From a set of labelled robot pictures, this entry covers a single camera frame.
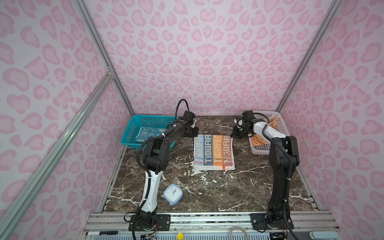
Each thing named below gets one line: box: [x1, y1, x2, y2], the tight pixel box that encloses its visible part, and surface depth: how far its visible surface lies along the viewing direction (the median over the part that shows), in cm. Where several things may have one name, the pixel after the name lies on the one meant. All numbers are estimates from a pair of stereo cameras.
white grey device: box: [309, 231, 339, 240], surface depth 70 cm
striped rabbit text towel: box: [193, 134, 236, 171], surface depth 100 cm
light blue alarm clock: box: [163, 183, 184, 206], surface depth 81 cm
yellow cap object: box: [177, 232, 184, 240], surface depth 65 cm
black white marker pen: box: [85, 231, 118, 236], surface depth 72 cm
